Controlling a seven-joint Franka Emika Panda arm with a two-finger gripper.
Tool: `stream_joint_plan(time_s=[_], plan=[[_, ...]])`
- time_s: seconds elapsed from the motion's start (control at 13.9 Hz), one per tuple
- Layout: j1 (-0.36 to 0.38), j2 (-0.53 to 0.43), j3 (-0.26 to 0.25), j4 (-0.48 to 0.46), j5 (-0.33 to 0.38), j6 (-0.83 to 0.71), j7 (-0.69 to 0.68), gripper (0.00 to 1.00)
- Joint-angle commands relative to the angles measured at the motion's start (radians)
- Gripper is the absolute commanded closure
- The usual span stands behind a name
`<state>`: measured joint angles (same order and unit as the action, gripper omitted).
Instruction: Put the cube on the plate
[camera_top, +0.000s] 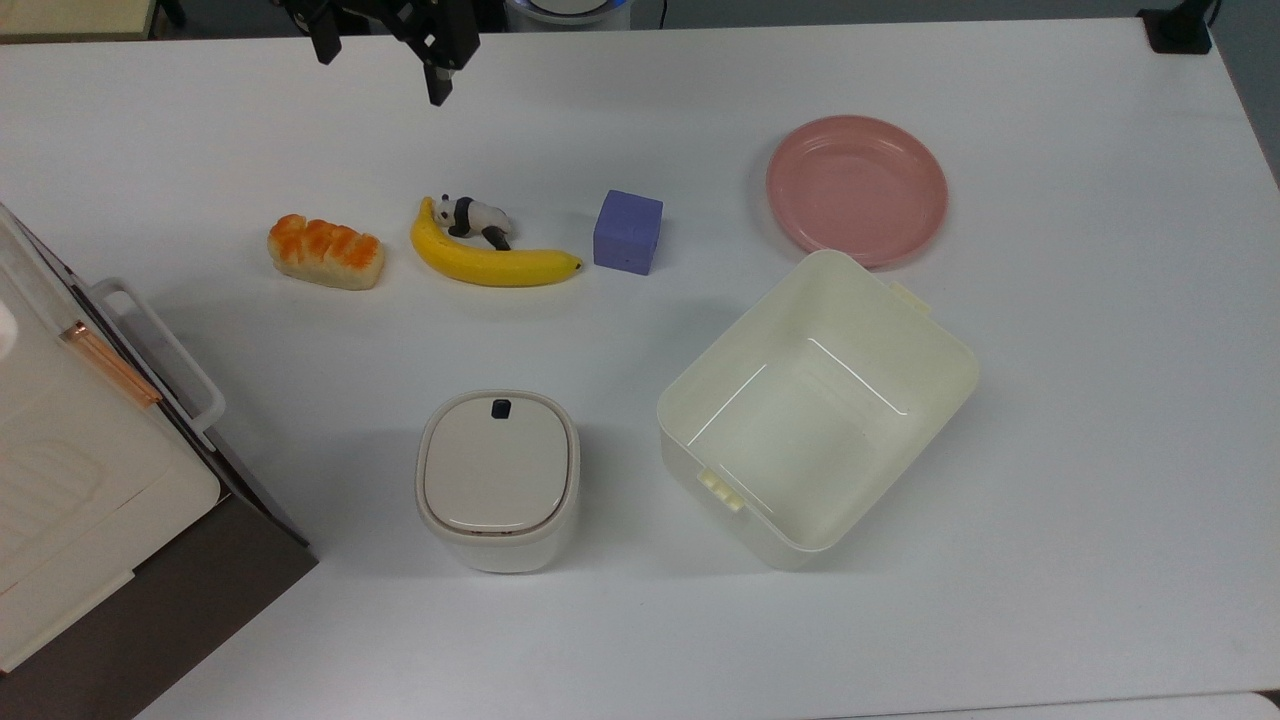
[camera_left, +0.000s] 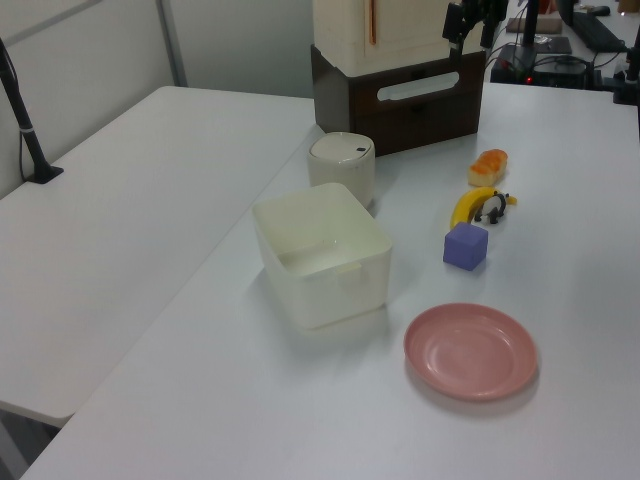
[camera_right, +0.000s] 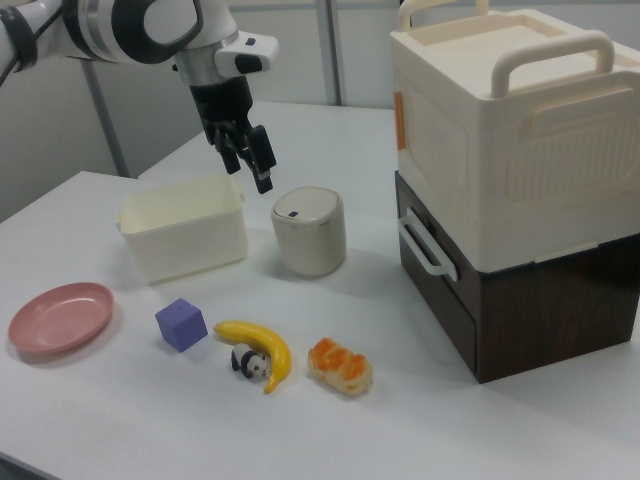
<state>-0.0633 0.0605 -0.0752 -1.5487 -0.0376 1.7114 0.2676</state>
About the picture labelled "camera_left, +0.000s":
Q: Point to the black keyboard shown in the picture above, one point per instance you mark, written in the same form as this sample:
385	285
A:
597	30

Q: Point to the black electronics box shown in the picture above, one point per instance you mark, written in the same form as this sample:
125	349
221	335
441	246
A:
545	67

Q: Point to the black clamp with bracket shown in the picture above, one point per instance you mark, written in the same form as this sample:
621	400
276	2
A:
627	85

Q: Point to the cream open plastic box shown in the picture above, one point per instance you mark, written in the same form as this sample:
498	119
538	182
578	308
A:
325	300

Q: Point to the yellow toy banana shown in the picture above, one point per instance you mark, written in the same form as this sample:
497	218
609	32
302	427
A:
467	202

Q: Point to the pink round plate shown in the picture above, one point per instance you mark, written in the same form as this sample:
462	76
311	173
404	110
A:
470	352

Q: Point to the purple foam cube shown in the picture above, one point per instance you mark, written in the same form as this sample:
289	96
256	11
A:
465	247

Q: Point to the small white lidded bin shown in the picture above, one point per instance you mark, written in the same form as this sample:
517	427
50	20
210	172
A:
340	165

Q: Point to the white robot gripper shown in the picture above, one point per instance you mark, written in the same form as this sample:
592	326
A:
482	7

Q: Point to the white toaster oven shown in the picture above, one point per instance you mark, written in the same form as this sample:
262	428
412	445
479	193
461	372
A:
425	115

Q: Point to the black camera stand pole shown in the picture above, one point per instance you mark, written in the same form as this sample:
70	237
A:
25	132

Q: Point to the cream toy fridge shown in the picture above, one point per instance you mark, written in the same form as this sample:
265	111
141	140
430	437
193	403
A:
400	30

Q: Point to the toy bread loaf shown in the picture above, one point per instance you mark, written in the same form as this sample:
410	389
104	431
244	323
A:
487	167

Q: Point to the small panda figurine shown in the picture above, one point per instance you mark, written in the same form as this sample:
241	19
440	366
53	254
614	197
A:
492	207

